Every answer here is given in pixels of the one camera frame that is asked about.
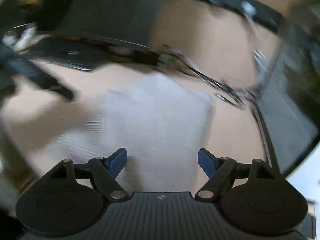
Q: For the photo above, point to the white computer case glass panel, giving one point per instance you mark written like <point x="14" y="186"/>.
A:
<point x="292" y="85"/>

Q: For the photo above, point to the black computer monitor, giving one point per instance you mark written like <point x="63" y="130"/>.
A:
<point x="110" y="12"/>

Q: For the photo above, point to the black keyboard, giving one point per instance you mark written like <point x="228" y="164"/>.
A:
<point x="75" y="53"/>

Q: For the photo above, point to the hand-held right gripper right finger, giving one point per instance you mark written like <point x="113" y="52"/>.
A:
<point x="206" y="162"/>

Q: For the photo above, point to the grey striped shirt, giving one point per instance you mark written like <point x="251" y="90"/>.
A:
<point x="150" y="120"/>

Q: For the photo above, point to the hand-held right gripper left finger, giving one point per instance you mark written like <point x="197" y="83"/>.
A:
<point x="117" y="160"/>

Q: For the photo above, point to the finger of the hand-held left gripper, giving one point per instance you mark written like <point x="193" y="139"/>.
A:
<point x="50" y="82"/>

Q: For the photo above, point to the white object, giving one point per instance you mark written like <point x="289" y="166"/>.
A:
<point x="21" y="38"/>

